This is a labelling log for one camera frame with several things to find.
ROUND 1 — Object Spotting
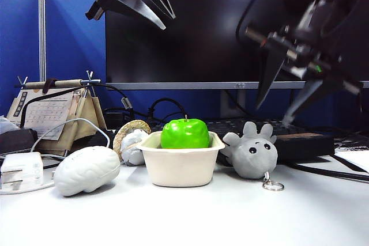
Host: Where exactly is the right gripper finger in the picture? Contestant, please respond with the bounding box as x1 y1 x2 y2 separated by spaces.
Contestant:
284 80 323 127
255 52 289 111

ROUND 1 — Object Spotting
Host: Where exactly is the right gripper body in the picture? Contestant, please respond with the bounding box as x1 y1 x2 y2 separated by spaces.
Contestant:
244 21 364 96

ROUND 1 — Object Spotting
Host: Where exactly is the grey octopus plush keyring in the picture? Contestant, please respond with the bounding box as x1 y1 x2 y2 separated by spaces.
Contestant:
222 121 285 192

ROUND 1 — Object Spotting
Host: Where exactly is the black AOC monitor silver bezel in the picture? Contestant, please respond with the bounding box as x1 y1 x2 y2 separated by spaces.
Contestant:
106 0 369 120

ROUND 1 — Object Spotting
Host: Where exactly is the black mechanical keyboard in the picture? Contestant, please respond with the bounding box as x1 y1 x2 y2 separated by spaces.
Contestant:
149 118 307 143

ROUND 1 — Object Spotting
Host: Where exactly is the wooden rod with metal clips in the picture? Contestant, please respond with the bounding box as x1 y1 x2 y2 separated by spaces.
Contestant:
14 70 102 94

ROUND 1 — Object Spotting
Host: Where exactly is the green apple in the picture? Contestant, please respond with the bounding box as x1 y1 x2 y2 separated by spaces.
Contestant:
160 115 210 150

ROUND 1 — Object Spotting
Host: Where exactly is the black power adapter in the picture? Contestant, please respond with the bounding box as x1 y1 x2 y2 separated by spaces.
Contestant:
103 108 136 130

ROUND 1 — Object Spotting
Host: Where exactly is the cream paper bowl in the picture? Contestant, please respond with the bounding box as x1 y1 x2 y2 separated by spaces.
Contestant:
135 130 226 188

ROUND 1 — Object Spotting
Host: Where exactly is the beige desk calendar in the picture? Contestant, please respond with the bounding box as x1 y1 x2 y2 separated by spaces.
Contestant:
6 83 107 157

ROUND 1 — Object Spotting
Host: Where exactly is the white figurine with straw hat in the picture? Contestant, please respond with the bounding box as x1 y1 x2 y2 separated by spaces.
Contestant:
112 119 152 166

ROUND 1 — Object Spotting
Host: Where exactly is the white plastic bag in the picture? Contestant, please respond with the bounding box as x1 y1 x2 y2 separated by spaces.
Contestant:
0 116 20 135

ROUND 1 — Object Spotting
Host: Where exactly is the white brain stress toy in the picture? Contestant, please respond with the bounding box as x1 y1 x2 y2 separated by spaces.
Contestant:
54 145 121 197

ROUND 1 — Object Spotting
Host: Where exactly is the black box device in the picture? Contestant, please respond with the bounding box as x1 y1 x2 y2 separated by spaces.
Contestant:
0 128 39 155

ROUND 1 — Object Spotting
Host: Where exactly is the black monitor cable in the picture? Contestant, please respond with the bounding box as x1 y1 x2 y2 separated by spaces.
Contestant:
224 90 260 119

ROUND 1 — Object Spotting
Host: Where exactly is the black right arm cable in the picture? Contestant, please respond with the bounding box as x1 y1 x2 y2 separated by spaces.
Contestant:
235 0 279 46

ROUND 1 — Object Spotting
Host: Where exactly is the black power strip cable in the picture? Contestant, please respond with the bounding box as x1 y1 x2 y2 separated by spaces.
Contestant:
284 159 369 184

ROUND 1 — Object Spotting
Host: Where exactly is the aluminium partition frame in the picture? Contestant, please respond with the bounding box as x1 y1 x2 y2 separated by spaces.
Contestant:
17 0 106 82

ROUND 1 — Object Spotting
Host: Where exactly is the black cable with label tag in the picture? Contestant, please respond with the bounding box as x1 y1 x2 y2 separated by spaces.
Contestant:
20 82 136 129

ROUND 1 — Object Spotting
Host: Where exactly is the black looping cable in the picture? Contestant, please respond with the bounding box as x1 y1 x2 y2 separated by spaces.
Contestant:
148 97 189 123

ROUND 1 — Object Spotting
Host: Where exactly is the white charger cable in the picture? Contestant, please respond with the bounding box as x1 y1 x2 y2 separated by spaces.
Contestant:
0 118 112 195

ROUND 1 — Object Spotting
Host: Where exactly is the white USB wall charger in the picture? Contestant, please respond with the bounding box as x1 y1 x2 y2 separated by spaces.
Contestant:
0 152 44 192

